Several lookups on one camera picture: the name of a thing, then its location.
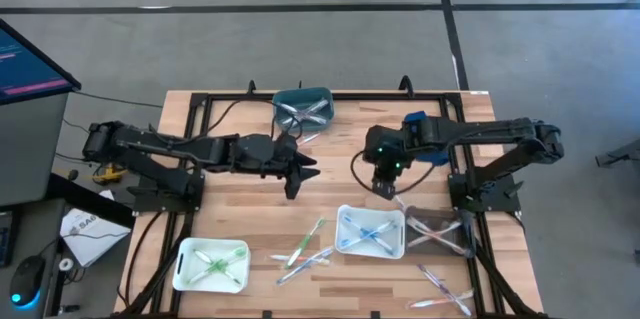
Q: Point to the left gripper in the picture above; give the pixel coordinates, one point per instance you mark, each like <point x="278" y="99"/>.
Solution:
<point x="285" y="164"/>

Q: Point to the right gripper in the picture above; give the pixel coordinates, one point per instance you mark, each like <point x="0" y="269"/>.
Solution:
<point x="386" y="173"/>

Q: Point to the orange toothbrush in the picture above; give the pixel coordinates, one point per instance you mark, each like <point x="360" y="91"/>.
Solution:
<point x="280" y="258"/>
<point x="435" y="302"/>
<point x="402" y="204"/>
<point x="450" y="228"/>
<point x="425" y="229"/>

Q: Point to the purple toothbrush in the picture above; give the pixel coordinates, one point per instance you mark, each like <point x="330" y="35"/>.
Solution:
<point x="292" y="119"/>
<point x="445" y="290"/>
<point x="310" y="138"/>
<point x="320" y="106"/>
<point x="290" y="109"/>

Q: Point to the blue toothbrush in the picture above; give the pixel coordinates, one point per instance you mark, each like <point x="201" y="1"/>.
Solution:
<point x="305" y="266"/>
<point x="382" y="229"/>
<point x="352" y="224"/>
<point x="367" y="235"/>
<point x="350" y="243"/>
<point x="385" y="246"/>

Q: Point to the green toothbrush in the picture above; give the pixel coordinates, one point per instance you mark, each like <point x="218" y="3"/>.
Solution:
<point x="202" y="257"/>
<point x="220" y="265"/>
<point x="227" y="275"/>
<point x="305" y="241"/>
<point x="235" y="257"/>

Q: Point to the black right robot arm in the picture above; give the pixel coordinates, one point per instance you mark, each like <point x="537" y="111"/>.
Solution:
<point x="500" y="131"/>

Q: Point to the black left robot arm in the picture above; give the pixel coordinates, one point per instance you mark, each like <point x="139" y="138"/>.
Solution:
<point x="165" y="146"/>

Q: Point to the white plastic bin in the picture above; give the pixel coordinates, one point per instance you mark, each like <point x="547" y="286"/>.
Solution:
<point x="370" y="211"/>
<point x="200" y="286"/>

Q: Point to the smoky transparent plastic bin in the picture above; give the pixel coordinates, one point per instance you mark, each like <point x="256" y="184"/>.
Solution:
<point x="415" y="254"/>

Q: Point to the teal plastic bin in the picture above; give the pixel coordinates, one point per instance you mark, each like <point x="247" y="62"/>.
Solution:
<point x="280" y="94"/>

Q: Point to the blue cloth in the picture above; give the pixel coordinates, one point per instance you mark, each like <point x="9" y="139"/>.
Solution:
<point x="414" y="116"/>

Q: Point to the yellow tool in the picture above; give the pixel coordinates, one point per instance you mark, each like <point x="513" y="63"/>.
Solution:
<point x="110" y="175"/>

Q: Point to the white paper sheet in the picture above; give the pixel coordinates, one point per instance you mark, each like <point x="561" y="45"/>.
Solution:
<point x="90" y="236"/>

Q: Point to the grey stand foot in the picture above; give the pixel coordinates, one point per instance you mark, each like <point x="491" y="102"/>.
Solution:
<point x="620" y="155"/>

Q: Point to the white tape roll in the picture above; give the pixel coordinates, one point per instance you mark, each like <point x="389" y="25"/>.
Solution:
<point x="66" y="264"/>

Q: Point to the grey monitor cabinet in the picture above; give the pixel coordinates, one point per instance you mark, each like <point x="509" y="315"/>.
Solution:
<point x="30" y="149"/>

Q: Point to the monitor with blue screen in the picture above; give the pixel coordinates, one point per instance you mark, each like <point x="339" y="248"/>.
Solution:
<point x="30" y="69"/>

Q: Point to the black glowing computer mouse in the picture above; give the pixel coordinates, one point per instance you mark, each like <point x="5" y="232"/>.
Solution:
<point x="25" y="279"/>

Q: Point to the black keyboard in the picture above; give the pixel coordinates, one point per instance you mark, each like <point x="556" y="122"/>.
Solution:
<point x="6" y="239"/>

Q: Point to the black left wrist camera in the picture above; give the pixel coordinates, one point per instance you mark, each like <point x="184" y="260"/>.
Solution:
<point x="289" y="140"/>

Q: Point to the black aluminium table frame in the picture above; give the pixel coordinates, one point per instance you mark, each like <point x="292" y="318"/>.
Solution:
<point x="380" y="96"/>

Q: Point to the black frame clip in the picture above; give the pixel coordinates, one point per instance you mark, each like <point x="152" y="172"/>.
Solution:
<point x="375" y="315"/>
<point x="267" y="315"/>

